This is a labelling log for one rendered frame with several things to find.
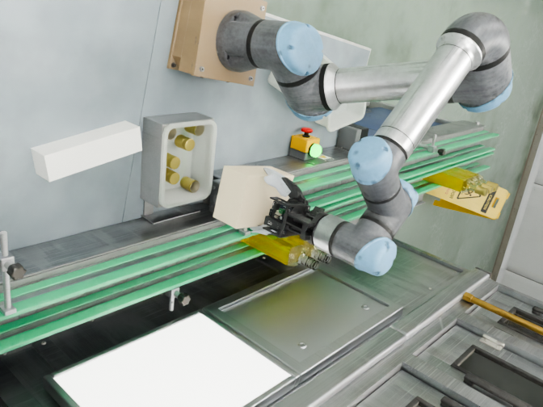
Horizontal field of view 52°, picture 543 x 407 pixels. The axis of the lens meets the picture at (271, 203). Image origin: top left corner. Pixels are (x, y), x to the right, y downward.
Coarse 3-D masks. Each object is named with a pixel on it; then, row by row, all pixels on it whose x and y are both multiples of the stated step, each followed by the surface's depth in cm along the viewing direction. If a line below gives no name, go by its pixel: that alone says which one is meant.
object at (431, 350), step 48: (192, 288) 160; (240, 288) 164; (384, 288) 174; (432, 288) 178; (480, 288) 180; (48, 336) 132; (96, 336) 134; (384, 336) 144; (432, 336) 150; (480, 336) 157; (528, 336) 160; (0, 384) 114; (336, 384) 124; (384, 384) 132; (432, 384) 134; (480, 384) 134; (528, 384) 139
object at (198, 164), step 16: (176, 128) 145; (208, 128) 146; (208, 144) 148; (192, 160) 153; (208, 160) 149; (160, 176) 138; (192, 176) 154; (208, 176) 150; (160, 192) 139; (176, 192) 149; (208, 192) 152
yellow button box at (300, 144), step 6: (294, 138) 184; (300, 138) 182; (306, 138) 183; (312, 138) 184; (318, 138) 185; (294, 144) 184; (300, 144) 183; (306, 144) 181; (318, 144) 186; (294, 150) 185; (300, 150) 183; (306, 150) 182; (294, 156) 186; (300, 156) 184; (306, 156) 183
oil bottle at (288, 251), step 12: (252, 240) 159; (264, 240) 156; (276, 240) 154; (288, 240) 155; (264, 252) 157; (276, 252) 153; (288, 252) 150; (300, 252) 150; (288, 264) 151; (300, 264) 152
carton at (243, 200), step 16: (224, 176) 121; (240, 176) 118; (256, 176) 119; (288, 176) 127; (224, 192) 121; (240, 192) 118; (256, 192) 121; (272, 192) 125; (224, 208) 122; (240, 208) 118; (256, 208) 122; (240, 224) 120; (256, 224) 124
